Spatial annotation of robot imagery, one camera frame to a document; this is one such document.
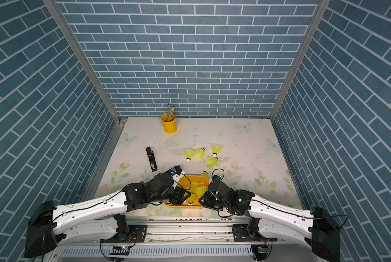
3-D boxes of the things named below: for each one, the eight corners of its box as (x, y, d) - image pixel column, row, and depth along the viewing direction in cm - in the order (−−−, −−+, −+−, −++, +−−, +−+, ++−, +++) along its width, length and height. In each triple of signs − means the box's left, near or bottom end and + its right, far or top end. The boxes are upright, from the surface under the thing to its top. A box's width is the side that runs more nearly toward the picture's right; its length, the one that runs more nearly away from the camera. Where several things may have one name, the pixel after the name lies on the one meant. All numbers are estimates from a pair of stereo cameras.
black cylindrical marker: (152, 172, 96) (150, 167, 92) (147, 152, 105) (145, 147, 101) (158, 170, 97) (156, 165, 93) (153, 150, 106) (151, 146, 102)
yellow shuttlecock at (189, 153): (185, 163, 101) (184, 157, 96) (186, 154, 105) (185, 148, 100) (192, 163, 101) (192, 158, 96) (193, 154, 105) (192, 148, 100)
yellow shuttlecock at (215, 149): (211, 157, 103) (212, 154, 100) (211, 146, 108) (211, 144, 106) (222, 157, 103) (222, 155, 100) (221, 147, 108) (221, 144, 106)
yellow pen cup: (162, 133, 114) (159, 123, 106) (164, 123, 121) (162, 113, 113) (176, 133, 114) (174, 123, 106) (177, 123, 121) (176, 113, 113)
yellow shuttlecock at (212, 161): (206, 167, 98) (206, 165, 96) (206, 159, 102) (206, 156, 100) (219, 167, 98) (219, 165, 96) (218, 159, 102) (219, 156, 100)
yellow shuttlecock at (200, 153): (194, 158, 102) (194, 156, 100) (195, 150, 106) (194, 147, 104) (205, 158, 102) (205, 156, 100) (205, 150, 106) (205, 147, 104)
